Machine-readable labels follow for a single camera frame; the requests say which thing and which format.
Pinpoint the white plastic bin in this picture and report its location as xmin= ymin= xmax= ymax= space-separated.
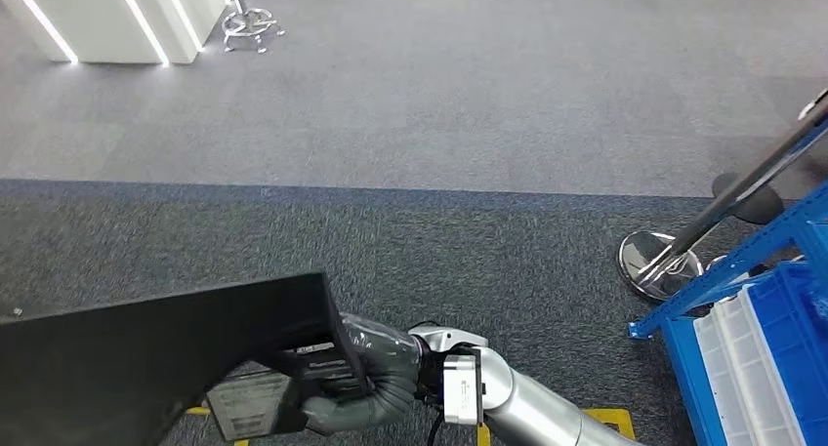
xmin=691 ymin=286 xmax=808 ymax=446

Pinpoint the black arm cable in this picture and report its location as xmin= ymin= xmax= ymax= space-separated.
xmin=425 ymin=410 xmax=449 ymax=446

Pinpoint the blue plastic bin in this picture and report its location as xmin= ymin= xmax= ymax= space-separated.
xmin=743 ymin=220 xmax=828 ymax=446

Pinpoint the chrome stanchion post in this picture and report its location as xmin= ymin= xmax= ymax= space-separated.
xmin=616 ymin=86 xmax=828 ymax=304

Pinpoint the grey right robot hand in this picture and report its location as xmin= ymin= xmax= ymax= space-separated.
xmin=300 ymin=312 xmax=423 ymax=436

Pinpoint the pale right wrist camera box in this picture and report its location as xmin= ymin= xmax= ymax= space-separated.
xmin=442 ymin=353 xmax=484 ymax=426

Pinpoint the black plastic panel part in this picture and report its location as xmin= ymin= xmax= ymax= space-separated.
xmin=0 ymin=272 xmax=375 ymax=446

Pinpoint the black round base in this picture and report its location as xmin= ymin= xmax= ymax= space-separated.
xmin=710 ymin=171 xmax=787 ymax=226

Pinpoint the chrome stool base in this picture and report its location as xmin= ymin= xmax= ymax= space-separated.
xmin=221 ymin=0 xmax=286 ymax=55

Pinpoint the blue metal shelf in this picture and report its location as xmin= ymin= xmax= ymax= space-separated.
xmin=626 ymin=181 xmax=828 ymax=446

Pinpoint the white pillar with light strips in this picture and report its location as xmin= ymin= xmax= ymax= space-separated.
xmin=0 ymin=0 xmax=234 ymax=66

